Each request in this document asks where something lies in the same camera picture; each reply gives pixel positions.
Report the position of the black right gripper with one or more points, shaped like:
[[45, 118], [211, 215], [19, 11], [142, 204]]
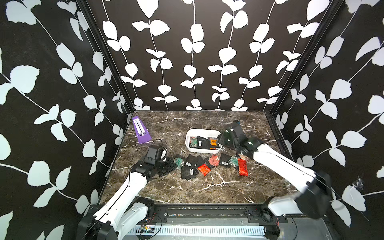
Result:
[[229, 137]]

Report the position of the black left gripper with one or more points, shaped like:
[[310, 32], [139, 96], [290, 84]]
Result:
[[172, 165]]

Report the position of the orange label tea bag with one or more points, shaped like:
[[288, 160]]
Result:
[[213, 143]]

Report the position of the shiny red tea bag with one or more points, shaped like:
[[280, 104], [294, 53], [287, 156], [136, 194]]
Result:
[[243, 169]]

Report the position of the black green tea bag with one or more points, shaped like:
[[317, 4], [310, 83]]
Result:
[[193, 142]]

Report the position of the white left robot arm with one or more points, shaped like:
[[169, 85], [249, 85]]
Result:
[[121, 213]]

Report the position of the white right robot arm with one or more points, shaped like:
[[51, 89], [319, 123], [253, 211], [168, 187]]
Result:
[[314, 191]]

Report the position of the green jasmine tea bag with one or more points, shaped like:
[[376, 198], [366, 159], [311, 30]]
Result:
[[234, 162]]

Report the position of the black tea bag barcode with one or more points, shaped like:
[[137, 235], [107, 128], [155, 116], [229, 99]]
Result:
[[225, 160]]

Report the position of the pink red tea bag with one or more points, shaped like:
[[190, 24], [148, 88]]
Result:
[[214, 160]]

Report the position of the white storage box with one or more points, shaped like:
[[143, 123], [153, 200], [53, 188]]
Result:
[[205, 134]]

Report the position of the large black tea bag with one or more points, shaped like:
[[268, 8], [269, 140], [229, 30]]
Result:
[[193, 162]]

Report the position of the orange red foil tea bag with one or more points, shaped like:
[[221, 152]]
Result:
[[204, 169]]

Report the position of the purple metronome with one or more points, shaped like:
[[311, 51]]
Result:
[[141, 131]]

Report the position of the white cable duct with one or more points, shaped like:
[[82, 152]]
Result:
[[201, 231]]

